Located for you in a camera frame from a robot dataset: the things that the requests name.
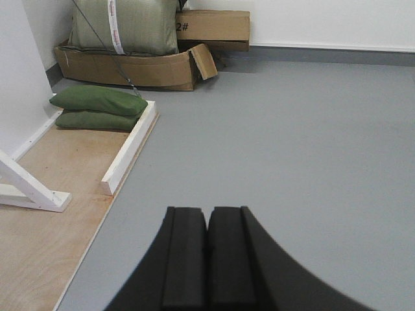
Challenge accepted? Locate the white wooden brace far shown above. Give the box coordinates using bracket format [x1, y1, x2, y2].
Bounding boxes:
[1, 150, 72, 213]

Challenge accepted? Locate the green sandbag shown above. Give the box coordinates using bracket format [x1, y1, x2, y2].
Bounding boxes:
[49, 86, 148, 116]
[55, 110, 141, 132]

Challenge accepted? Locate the grey-green fabric sack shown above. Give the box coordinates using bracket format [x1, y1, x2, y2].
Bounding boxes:
[68, 1, 178, 56]

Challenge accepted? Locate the white edge batten far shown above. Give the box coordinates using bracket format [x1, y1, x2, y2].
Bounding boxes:
[100, 100, 160, 196]

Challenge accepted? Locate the lower green sandbag far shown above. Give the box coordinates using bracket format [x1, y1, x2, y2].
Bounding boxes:
[55, 110, 141, 132]

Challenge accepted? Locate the closed cardboard box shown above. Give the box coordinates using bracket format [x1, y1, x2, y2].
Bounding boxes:
[176, 10, 250, 52]

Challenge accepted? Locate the plywood base board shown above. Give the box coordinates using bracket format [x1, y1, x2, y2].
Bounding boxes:
[0, 113, 160, 311]

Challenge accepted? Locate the upper green sandbag far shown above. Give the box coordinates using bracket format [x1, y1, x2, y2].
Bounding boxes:
[49, 86, 148, 116]

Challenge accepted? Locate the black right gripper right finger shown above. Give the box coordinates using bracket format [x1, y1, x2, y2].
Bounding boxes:
[207, 207, 367, 310]

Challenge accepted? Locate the black cable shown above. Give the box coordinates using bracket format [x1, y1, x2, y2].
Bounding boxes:
[71, 0, 147, 101]

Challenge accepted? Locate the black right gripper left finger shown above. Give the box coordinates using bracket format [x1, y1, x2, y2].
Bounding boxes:
[106, 207, 206, 310]

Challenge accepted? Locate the white door frame panel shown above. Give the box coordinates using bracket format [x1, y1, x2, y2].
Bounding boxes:
[1, 1, 60, 161]

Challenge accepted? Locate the open cardboard box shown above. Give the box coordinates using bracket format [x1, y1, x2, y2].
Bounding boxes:
[54, 42, 218, 91]

